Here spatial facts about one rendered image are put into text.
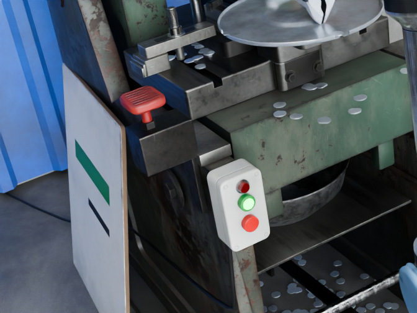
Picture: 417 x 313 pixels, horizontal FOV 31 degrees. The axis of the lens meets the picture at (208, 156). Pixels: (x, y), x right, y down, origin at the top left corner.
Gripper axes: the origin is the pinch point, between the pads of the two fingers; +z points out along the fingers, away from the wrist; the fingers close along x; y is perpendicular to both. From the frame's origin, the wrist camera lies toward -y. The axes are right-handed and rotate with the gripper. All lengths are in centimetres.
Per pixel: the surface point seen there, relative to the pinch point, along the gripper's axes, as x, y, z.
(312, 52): -2.3, 8.2, 9.2
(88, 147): 31, 58, 35
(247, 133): 16.2, 2.2, 16.5
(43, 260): 46, 89, 80
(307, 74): -0.7, 8.2, 13.0
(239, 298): 26, -4, 44
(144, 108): 34.2, -0.3, 4.3
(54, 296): 48, 70, 80
